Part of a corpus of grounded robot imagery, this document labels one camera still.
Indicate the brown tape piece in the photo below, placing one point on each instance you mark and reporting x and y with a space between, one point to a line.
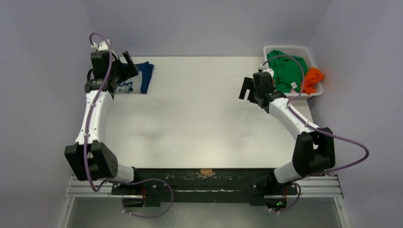
206 172

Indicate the aluminium frame rail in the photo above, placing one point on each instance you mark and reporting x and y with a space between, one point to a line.
82 189

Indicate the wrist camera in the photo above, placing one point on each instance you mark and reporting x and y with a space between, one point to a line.
102 46
267 70

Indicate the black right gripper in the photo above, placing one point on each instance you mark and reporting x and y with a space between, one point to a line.
249 91

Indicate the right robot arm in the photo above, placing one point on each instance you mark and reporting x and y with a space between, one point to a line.
314 149

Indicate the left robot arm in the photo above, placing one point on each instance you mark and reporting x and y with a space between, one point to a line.
89 156

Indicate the white plastic basket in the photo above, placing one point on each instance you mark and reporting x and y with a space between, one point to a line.
300 51

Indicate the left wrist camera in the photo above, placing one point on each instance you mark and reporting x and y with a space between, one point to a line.
102 46

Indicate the orange t-shirt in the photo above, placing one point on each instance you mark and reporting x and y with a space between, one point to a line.
312 78

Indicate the blue t-shirt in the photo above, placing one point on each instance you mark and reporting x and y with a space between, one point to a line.
138 84

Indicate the green t-shirt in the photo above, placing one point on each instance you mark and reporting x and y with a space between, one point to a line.
287 73

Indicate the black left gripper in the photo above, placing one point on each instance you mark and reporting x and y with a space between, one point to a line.
129 71

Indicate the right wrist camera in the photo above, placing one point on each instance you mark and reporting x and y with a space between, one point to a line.
267 70

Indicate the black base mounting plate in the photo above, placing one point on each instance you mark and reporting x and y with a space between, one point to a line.
252 186

